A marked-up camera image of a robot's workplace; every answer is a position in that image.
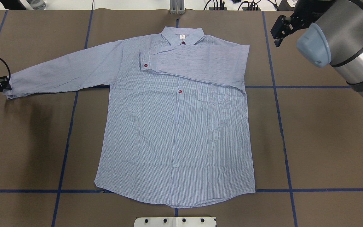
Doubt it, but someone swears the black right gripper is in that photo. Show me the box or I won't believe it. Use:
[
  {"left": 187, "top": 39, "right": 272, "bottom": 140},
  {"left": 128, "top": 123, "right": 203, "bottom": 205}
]
[{"left": 290, "top": 0, "right": 327, "bottom": 32}]

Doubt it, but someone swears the blue striped button shirt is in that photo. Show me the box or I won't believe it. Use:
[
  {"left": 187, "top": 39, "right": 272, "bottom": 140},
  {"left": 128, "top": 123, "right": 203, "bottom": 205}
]
[{"left": 3, "top": 27, "right": 256, "bottom": 208}]

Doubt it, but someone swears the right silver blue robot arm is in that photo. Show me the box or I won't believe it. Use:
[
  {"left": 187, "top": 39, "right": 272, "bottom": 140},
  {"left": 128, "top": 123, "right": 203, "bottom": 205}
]
[{"left": 296, "top": 0, "right": 363, "bottom": 97}]

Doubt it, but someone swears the clear bottle black lid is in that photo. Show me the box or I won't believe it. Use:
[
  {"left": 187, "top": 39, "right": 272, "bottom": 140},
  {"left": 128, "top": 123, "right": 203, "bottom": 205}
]
[{"left": 27, "top": 0, "right": 46, "bottom": 10}]

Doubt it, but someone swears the aluminium frame post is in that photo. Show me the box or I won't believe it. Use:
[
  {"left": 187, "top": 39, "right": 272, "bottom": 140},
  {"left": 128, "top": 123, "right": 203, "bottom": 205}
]
[{"left": 170, "top": 0, "right": 185, "bottom": 15}]

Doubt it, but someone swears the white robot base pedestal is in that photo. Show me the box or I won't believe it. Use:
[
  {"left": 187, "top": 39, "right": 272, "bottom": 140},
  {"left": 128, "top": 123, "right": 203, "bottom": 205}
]
[{"left": 134, "top": 217, "right": 217, "bottom": 227}]

